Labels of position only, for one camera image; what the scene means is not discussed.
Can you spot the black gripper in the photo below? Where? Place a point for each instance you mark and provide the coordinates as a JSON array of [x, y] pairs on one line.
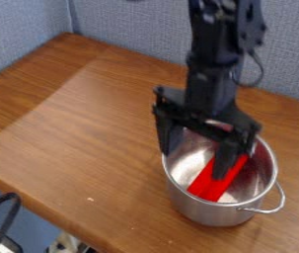
[[205, 108]]

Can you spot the red plastic block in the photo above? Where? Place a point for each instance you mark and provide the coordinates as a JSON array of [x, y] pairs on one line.
[[209, 188]]

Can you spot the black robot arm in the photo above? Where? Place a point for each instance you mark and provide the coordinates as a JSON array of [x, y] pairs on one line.
[[228, 30]]

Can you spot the stainless steel pot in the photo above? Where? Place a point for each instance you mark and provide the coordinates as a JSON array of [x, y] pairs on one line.
[[255, 193]]

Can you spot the pale object under table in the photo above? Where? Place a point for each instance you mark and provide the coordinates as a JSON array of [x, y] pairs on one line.
[[69, 244]]

